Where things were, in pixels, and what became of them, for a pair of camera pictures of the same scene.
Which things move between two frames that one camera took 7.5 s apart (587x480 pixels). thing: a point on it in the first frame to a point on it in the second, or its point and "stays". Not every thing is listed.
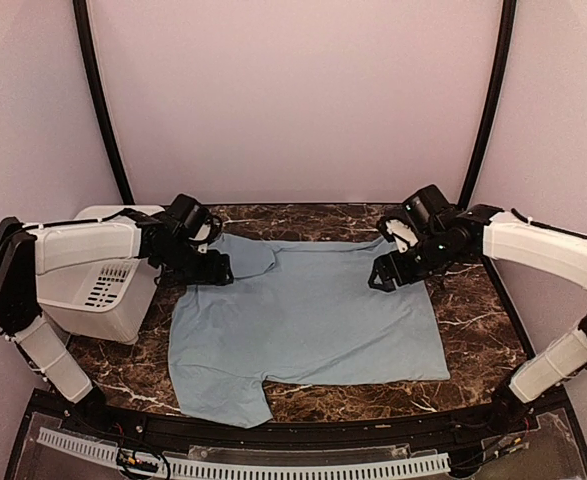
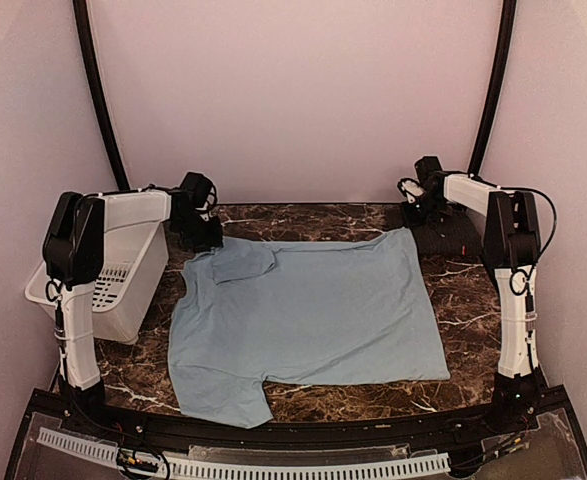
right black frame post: [507, 23] stays
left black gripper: [214, 273] to [215, 240]
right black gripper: [382, 264] to [410, 218]
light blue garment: [314, 317] stays
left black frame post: [96, 87] stays
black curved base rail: [523, 410] stays
